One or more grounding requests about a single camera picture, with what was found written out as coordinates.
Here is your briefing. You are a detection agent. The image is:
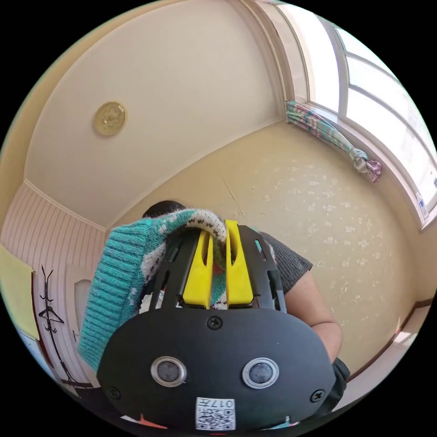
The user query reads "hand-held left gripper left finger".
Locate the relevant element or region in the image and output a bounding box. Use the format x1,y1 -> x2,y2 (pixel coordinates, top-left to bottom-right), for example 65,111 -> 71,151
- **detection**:
183,229 -> 214,310

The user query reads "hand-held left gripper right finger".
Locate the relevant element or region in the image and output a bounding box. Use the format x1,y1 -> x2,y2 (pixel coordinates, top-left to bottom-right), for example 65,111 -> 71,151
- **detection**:
224,219 -> 254,310

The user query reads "green floral sweater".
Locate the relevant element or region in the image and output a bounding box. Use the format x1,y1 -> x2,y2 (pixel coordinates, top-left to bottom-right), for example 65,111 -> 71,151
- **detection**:
77,208 -> 300,430

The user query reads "person's left forearm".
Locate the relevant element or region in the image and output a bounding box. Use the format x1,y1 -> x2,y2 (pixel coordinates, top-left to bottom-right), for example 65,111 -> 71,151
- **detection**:
312,320 -> 343,363

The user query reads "person's left hand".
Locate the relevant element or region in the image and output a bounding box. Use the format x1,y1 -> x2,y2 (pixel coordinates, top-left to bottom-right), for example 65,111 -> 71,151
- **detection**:
328,356 -> 351,405

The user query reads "person's body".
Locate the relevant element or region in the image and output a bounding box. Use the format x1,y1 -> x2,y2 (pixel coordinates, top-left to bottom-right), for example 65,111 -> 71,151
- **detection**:
141,200 -> 337,329

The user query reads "white door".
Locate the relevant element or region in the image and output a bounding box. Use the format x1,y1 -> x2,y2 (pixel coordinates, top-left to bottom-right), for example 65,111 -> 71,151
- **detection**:
65,276 -> 93,362

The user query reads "black coat stand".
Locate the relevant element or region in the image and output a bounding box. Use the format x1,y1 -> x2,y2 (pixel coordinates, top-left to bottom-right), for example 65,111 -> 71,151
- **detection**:
36,264 -> 93,389

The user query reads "knotted striped curtain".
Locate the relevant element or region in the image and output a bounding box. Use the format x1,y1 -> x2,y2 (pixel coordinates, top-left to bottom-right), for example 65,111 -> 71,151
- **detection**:
285,99 -> 383,183

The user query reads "round golden ceiling lamp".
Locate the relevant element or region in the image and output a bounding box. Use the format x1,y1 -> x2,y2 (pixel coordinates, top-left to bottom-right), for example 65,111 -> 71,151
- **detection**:
92,101 -> 128,137

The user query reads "white-framed window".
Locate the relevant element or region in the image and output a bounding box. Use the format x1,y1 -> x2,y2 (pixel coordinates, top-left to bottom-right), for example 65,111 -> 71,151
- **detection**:
269,0 -> 437,233

